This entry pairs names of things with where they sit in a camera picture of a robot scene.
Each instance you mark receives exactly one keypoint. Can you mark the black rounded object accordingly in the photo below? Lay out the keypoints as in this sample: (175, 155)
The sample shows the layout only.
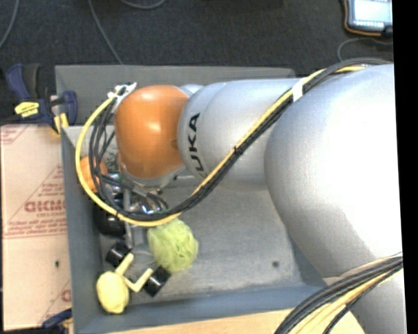
(107, 222)

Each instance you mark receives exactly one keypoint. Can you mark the green mesh sponge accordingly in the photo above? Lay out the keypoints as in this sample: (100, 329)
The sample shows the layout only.
(172, 245)

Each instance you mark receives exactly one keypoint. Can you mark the orange ball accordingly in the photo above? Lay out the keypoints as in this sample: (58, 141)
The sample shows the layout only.
(88, 171)

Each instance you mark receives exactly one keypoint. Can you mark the yellow lemon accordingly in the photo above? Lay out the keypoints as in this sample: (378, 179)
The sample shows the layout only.
(112, 293)

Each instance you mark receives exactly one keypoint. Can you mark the grey metal bin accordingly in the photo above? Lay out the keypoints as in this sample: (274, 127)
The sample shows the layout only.
(239, 237)

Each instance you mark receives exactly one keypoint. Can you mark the brown cardboard board red print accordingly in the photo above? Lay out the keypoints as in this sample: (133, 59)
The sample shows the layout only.
(29, 170)

